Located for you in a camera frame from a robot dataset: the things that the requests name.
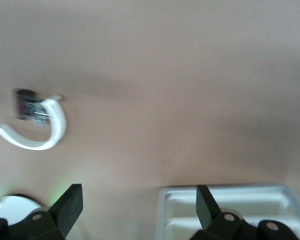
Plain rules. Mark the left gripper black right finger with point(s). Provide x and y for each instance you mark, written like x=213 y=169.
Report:
x=206 y=207

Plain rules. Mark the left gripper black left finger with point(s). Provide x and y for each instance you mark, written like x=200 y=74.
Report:
x=68 y=207

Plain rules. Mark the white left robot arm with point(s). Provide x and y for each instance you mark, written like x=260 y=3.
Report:
x=12 y=205

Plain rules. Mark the white drawer cabinet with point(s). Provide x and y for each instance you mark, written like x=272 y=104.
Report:
x=240 y=200

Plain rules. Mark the white curved plastic piece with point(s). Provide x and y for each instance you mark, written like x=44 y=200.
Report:
x=57 y=125

